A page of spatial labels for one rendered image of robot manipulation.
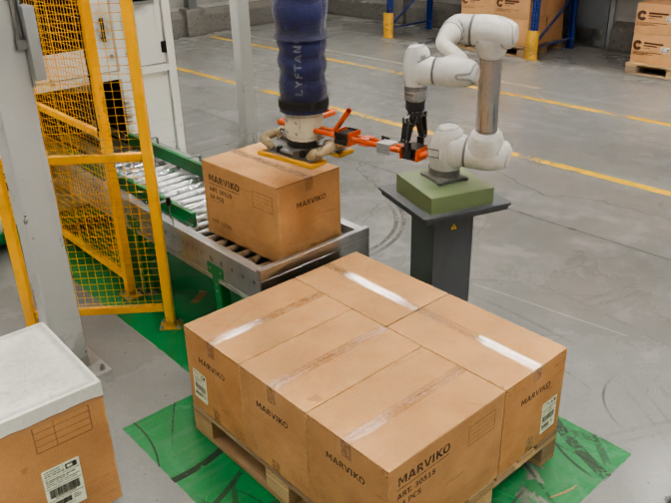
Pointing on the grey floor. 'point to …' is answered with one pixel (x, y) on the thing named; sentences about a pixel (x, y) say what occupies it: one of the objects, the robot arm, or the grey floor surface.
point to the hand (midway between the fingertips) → (413, 150)
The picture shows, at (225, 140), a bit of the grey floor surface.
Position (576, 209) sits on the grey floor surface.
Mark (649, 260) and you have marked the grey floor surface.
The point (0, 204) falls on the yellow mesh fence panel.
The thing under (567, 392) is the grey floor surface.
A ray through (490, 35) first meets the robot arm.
